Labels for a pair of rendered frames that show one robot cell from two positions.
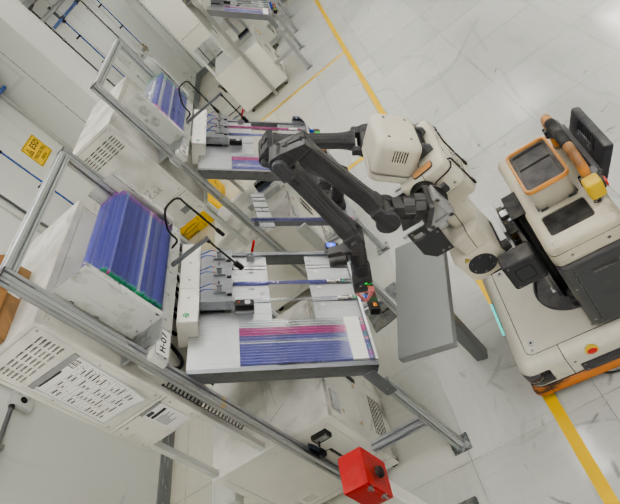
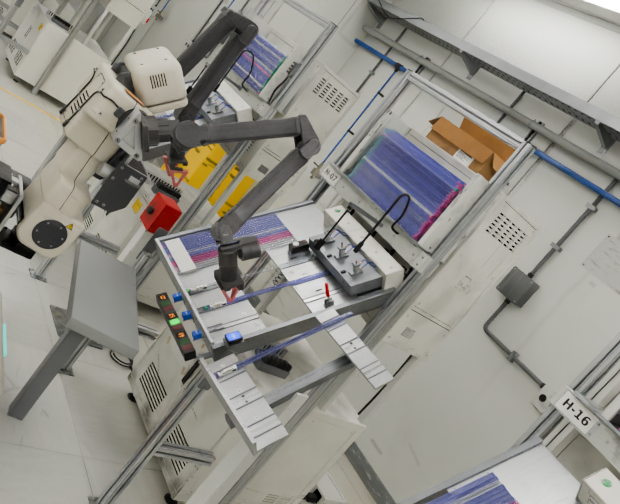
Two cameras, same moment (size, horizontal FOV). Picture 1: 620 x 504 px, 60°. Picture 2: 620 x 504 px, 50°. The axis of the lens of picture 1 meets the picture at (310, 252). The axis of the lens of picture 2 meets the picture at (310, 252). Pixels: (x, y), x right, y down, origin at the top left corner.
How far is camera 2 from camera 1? 3.67 m
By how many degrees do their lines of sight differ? 105
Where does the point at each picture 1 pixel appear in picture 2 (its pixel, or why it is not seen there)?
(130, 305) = (360, 152)
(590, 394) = not seen: outside the picture
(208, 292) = (337, 238)
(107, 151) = not seen: outside the picture
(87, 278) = (387, 120)
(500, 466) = (30, 336)
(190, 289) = (353, 229)
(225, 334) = (302, 231)
